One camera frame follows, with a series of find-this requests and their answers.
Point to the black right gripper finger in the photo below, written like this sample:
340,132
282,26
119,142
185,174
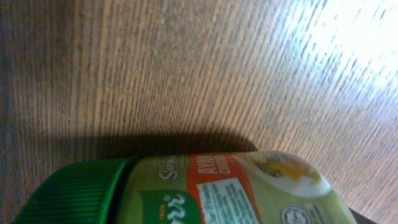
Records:
360,219

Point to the Knorr jar green lid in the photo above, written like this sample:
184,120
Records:
247,187

